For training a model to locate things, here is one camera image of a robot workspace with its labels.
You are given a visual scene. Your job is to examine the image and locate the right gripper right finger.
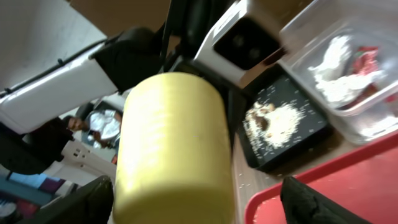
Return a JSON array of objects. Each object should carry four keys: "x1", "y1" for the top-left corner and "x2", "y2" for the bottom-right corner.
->
[{"x1": 280, "y1": 177, "x2": 369, "y2": 224}]

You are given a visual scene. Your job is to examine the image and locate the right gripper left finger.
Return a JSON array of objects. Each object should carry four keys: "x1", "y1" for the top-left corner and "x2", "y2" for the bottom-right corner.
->
[{"x1": 19, "y1": 175, "x2": 114, "y2": 224}]

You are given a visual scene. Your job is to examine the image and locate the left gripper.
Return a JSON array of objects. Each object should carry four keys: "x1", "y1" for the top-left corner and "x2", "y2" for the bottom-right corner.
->
[{"x1": 167, "y1": 57, "x2": 248, "y2": 146}]

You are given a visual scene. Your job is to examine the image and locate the rice and nut leftovers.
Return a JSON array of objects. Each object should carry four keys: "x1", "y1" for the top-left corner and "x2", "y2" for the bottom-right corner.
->
[{"x1": 243, "y1": 100, "x2": 315, "y2": 159}]

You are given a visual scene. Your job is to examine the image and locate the yellow cup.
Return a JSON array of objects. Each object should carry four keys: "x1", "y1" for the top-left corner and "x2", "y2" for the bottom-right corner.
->
[{"x1": 113, "y1": 72, "x2": 234, "y2": 224}]

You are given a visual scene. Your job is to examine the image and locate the white tissue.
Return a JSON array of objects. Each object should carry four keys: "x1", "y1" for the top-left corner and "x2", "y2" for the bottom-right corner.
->
[
  {"x1": 316, "y1": 70, "x2": 387, "y2": 108},
  {"x1": 308, "y1": 35, "x2": 352, "y2": 83}
]

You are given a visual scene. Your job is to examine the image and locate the red wrapper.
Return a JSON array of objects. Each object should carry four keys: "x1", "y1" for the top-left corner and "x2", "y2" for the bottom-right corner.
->
[{"x1": 353, "y1": 46, "x2": 379, "y2": 75}]

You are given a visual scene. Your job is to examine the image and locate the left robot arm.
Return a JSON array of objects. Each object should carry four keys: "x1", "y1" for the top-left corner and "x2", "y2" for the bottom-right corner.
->
[{"x1": 1, "y1": 0, "x2": 242, "y2": 148}]

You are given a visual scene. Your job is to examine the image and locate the black rectangular tray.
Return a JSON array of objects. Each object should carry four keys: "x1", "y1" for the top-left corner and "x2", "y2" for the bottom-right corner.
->
[{"x1": 237, "y1": 65, "x2": 333, "y2": 172}]

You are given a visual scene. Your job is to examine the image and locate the red serving tray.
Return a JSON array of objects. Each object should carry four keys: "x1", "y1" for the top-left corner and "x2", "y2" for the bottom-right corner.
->
[{"x1": 244, "y1": 132, "x2": 398, "y2": 224}]

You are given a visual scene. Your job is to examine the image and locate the person in white shirt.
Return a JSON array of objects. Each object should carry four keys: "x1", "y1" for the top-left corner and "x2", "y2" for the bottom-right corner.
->
[{"x1": 62, "y1": 110, "x2": 123, "y2": 151}]

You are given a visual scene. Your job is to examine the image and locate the clear plastic bin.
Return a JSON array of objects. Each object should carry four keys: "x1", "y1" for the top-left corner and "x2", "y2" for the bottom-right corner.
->
[{"x1": 280, "y1": 0, "x2": 397, "y2": 144}]

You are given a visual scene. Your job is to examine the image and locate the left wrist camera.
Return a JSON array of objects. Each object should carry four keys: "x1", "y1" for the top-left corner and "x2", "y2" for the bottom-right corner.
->
[{"x1": 194, "y1": 0, "x2": 282, "y2": 85}]

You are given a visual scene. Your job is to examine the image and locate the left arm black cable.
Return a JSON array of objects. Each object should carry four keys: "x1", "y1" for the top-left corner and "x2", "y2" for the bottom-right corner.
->
[{"x1": 0, "y1": 0, "x2": 187, "y2": 97}]

